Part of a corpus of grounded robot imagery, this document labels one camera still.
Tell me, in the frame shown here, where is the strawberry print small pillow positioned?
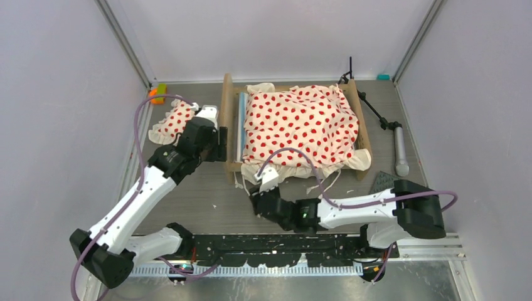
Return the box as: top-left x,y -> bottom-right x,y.
148,99 -> 200,145

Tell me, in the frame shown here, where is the wooden pet bed frame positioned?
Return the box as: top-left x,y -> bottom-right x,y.
218,73 -> 373,185

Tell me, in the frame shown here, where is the blue striped mattress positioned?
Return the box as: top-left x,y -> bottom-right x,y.
236,92 -> 248,162

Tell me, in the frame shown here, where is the strawberry print ruffled blanket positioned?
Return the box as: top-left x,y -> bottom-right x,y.
240,83 -> 371,184

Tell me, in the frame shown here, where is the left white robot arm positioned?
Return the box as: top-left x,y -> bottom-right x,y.
69,105 -> 228,288

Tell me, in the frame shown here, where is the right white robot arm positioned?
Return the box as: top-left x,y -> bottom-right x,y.
250,167 -> 446,258

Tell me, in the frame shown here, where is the orange green toy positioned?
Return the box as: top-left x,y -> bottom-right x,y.
149,83 -> 168,105

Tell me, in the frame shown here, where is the black perforated pad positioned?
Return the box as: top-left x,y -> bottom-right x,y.
370,171 -> 405,194

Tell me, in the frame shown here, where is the black tripod stand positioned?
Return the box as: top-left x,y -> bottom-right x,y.
336,56 -> 411,178

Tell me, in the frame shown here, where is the teal small block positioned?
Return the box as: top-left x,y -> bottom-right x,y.
376,73 -> 391,81

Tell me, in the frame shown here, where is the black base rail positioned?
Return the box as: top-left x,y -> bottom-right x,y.
87,233 -> 467,279

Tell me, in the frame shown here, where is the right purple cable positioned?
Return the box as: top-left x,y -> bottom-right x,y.
256,148 -> 458,271

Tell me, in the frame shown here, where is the purple cable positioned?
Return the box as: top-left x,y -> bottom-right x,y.
70,93 -> 201,301
256,148 -> 458,271

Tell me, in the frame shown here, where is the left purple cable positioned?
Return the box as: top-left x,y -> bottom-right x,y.
70,93 -> 201,301

